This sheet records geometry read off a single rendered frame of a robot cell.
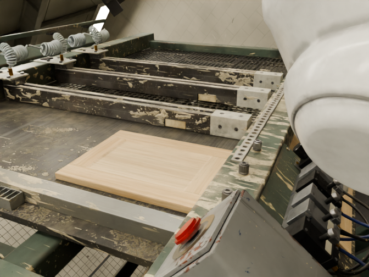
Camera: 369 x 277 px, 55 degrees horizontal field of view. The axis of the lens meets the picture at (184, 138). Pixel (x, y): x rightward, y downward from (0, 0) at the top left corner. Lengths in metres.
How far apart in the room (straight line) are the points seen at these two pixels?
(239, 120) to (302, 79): 0.90
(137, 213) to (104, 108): 0.69
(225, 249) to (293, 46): 0.19
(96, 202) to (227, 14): 6.00
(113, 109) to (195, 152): 0.44
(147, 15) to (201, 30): 1.23
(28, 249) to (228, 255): 0.57
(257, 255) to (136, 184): 0.55
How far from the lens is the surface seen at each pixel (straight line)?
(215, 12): 6.73
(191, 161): 0.99
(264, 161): 0.94
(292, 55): 0.28
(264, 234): 0.41
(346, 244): 1.60
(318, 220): 0.73
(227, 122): 1.15
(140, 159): 1.01
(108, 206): 0.79
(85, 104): 1.42
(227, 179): 0.85
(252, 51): 2.46
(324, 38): 0.25
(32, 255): 0.83
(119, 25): 8.05
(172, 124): 1.24
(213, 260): 0.34
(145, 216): 0.75
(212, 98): 1.50
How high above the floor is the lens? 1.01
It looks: 1 degrees up
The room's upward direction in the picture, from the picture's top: 45 degrees counter-clockwise
